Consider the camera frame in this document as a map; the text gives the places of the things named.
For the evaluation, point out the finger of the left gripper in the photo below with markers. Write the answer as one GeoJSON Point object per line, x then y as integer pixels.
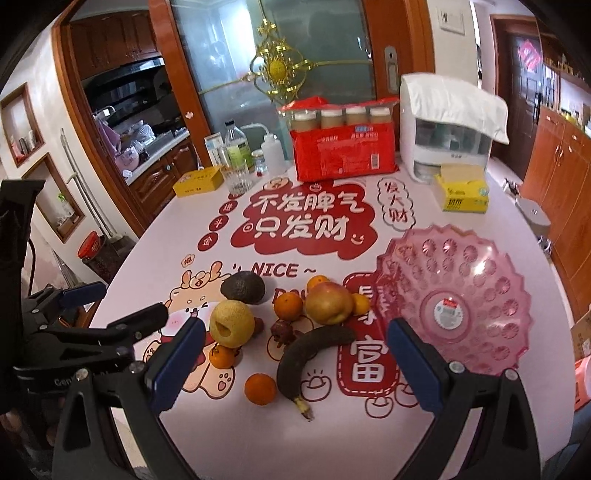
{"type": "Point", "coordinates": [52, 302]}
{"type": "Point", "coordinates": [77, 343]}

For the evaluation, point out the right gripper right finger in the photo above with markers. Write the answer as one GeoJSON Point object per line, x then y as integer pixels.
{"type": "Point", "coordinates": [504, 445]}

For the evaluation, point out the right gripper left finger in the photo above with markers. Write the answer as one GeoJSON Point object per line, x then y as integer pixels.
{"type": "Point", "coordinates": [88, 445]}

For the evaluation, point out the dark avocado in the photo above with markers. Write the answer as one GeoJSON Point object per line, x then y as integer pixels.
{"type": "Point", "coordinates": [244, 286]}

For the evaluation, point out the blackened banana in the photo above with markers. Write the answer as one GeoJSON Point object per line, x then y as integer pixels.
{"type": "Point", "coordinates": [297, 355]}

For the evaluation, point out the red yellow apple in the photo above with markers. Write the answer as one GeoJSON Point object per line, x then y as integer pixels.
{"type": "Point", "coordinates": [329, 303]}

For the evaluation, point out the red bucket on floor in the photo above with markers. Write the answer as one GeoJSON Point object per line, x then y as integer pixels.
{"type": "Point", "coordinates": [90, 246]}

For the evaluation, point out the small tangerine near pear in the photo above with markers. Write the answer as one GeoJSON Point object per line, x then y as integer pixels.
{"type": "Point", "coordinates": [222, 357]}

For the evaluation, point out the dark red lychee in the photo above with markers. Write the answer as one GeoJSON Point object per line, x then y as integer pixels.
{"type": "Point", "coordinates": [258, 327]}

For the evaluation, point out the pink plastic fruit bowl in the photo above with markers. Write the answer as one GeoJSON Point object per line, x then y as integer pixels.
{"type": "Point", "coordinates": [459, 293]}

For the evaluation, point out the red lychee with stem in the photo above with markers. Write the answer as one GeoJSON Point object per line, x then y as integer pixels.
{"type": "Point", "coordinates": [283, 333]}

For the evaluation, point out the large orange tangerine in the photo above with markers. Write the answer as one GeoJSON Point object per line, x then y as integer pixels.
{"type": "Point", "coordinates": [288, 306]}

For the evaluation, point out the flat yellow box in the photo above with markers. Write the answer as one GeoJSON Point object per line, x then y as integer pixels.
{"type": "Point", "coordinates": [198, 181]}

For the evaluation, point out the printed cartoon table cover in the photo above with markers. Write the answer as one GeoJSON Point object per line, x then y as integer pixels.
{"type": "Point", "coordinates": [361, 430]}

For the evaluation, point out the small yellow-orange tangerine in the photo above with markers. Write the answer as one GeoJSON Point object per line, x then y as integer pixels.
{"type": "Point", "coordinates": [361, 304]}

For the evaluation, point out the clear drinking glass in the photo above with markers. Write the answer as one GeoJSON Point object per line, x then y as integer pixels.
{"type": "Point", "coordinates": [236, 175]}

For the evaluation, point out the grey round stool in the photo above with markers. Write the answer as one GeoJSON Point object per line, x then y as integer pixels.
{"type": "Point", "coordinates": [534, 215]}

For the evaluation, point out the clear plastic bottle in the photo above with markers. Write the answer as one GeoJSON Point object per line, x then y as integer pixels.
{"type": "Point", "coordinates": [237, 145]}

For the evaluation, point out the white squeeze bottle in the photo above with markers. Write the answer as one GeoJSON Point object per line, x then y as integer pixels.
{"type": "Point", "coordinates": [269, 158]}

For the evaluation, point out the yellow tissue box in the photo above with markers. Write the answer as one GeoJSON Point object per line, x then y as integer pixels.
{"type": "Point", "coordinates": [462, 188]}

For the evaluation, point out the wooden cabinet right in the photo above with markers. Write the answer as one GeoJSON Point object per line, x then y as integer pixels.
{"type": "Point", "coordinates": [558, 179]}

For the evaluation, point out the red bottle multipack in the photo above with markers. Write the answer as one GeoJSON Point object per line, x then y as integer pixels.
{"type": "Point", "coordinates": [337, 141]}

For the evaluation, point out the gold door ornament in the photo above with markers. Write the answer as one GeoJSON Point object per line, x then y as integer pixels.
{"type": "Point", "coordinates": [278, 70]}

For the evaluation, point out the white appliance with cloth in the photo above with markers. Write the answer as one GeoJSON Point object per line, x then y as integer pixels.
{"type": "Point", "coordinates": [445, 120]}

